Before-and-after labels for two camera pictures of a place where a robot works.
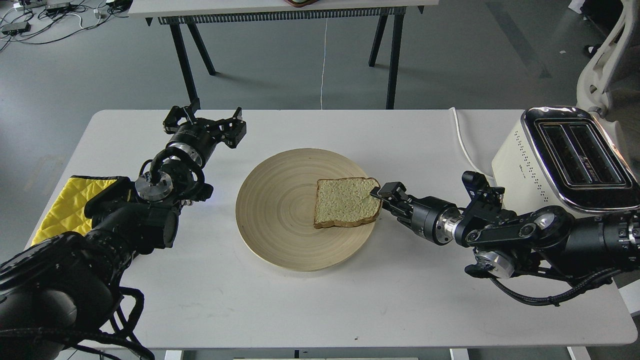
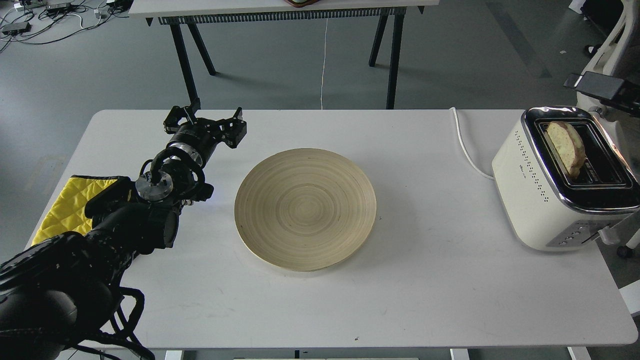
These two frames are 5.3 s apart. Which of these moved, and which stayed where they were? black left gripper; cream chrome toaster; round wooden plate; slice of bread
Moved: slice of bread
Stayed: round wooden plate; black left gripper; cream chrome toaster
